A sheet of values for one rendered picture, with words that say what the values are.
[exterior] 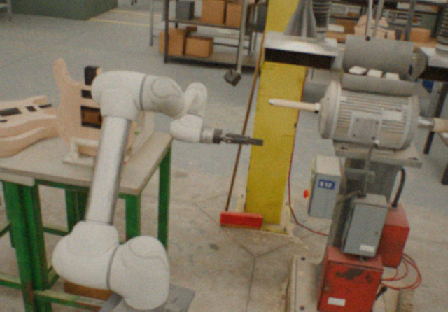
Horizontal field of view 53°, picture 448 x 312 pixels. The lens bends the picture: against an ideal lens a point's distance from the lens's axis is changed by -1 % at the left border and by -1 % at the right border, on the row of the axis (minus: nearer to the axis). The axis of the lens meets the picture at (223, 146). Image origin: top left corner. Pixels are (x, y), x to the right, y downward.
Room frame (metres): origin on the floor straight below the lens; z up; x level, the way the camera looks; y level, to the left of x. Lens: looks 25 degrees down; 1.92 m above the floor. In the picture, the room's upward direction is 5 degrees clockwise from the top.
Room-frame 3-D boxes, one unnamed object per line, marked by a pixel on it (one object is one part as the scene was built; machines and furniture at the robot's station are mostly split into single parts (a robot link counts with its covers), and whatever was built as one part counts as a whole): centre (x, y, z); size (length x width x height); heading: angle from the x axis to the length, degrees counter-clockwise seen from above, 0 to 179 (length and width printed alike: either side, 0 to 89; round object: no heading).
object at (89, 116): (1.80, 0.57, 1.15); 0.10 x 0.03 x 0.05; 81
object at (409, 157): (1.84, -0.67, 1.11); 0.36 x 0.24 x 0.04; 83
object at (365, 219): (1.69, -0.65, 0.93); 0.15 x 0.10 x 0.55; 83
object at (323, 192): (1.62, -0.49, 0.99); 0.24 x 0.21 x 0.26; 83
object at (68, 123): (1.81, 0.56, 1.17); 0.35 x 0.04 x 0.40; 81
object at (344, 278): (1.68, -0.65, 0.49); 0.25 x 0.12 x 0.37; 83
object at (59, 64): (1.83, 0.69, 1.33); 0.07 x 0.04 x 0.10; 81
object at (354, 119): (1.84, -0.60, 1.25); 0.41 x 0.27 x 0.26; 83
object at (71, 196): (2.21, 0.84, 0.45); 0.05 x 0.05 x 0.90; 83
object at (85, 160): (1.82, 0.56, 0.94); 0.27 x 0.15 x 0.01; 82
